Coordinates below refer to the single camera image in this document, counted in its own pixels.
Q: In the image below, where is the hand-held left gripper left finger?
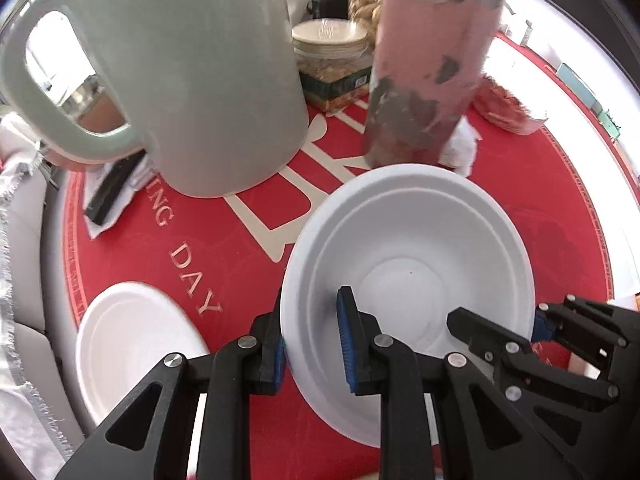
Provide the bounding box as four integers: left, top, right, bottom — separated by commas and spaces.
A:
55, 285, 288, 480

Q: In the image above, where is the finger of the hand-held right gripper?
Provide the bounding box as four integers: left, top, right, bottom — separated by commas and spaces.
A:
446, 306, 632, 480
535, 295, 640, 383

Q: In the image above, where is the white crumpled tissue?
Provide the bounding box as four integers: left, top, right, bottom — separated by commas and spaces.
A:
439, 116, 482, 178

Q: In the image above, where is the glass dish of red snacks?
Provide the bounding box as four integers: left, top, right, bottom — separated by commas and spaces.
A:
472, 74, 550, 136

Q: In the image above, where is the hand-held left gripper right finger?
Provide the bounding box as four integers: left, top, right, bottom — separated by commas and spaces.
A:
336, 286, 576, 480

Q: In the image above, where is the white red-topped television cabinet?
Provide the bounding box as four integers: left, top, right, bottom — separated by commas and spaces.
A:
495, 0, 640, 176

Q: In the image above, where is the small pale green box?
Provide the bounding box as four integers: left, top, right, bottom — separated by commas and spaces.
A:
597, 105, 621, 136

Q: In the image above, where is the round red tablecloth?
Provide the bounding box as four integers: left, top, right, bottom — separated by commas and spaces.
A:
59, 30, 640, 480

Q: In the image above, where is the white disposable bowl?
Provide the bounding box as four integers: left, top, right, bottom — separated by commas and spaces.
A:
75, 282, 211, 426
280, 163, 537, 448

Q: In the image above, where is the pink pot with metal liner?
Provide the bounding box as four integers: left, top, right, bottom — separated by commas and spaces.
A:
42, 74, 132, 173

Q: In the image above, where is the pink thermos bottle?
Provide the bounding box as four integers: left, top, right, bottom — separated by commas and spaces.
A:
361, 0, 511, 168

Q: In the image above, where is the black mug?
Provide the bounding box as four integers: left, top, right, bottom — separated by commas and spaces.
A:
306, 0, 351, 23

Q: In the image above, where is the black rectangular case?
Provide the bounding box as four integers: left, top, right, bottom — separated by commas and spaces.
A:
84, 152, 146, 226

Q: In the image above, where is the green tin box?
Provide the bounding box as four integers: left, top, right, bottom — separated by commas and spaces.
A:
299, 67, 373, 112

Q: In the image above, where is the jar with beige lid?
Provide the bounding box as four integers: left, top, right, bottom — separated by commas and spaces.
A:
291, 18, 375, 83

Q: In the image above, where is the grey sofa with white cover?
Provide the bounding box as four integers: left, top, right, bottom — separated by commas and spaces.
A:
0, 110, 86, 461

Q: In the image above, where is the pale green electric kettle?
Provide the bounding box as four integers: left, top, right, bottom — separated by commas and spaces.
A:
0, 0, 310, 198

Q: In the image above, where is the large pale green box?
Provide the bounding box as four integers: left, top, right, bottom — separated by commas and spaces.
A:
557, 62, 591, 96

